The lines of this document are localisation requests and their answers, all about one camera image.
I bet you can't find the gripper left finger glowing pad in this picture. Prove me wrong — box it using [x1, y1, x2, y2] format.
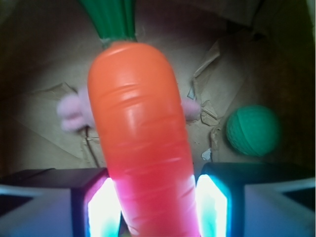
[0, 168, 121, 237]

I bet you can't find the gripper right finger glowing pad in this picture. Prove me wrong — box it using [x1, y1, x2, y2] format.
[197, 162, 316, 237]

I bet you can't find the orange plastic toy carrot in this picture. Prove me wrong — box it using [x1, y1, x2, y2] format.
[81, 0, 200, 237]

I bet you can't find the green foam ball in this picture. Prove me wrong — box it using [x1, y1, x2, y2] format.
[226, 105, 281, 157]

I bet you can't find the pink plush bunny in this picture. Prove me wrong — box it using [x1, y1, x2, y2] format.
[57, 86, 201, 132]

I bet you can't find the brown paper bag bin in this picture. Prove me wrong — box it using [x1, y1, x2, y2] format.
[0, 0, 316, 176]

